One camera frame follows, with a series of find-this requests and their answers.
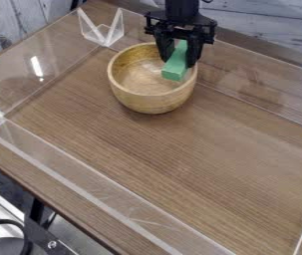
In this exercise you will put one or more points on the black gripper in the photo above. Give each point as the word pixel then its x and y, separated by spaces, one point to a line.
pixel 196 29

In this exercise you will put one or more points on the green rectangular block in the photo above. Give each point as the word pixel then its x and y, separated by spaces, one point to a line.
pixel 174 67

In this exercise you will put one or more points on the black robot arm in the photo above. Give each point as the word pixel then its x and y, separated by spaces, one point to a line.
pixel 182 9

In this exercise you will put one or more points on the brown wooden bowl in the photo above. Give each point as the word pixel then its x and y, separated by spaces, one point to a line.
pixel 138 85

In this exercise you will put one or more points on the clear acrylic front barrier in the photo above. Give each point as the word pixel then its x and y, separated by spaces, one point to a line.
pixel 125 165

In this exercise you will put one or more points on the black table leg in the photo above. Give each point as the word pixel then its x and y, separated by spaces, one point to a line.
pixel 36 211

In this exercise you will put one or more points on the clear acrylic corner bracket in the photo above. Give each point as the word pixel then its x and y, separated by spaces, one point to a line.
pixel 101 34

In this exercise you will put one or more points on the black metal base plate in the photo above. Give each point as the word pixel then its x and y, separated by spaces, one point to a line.
pixel 32 245

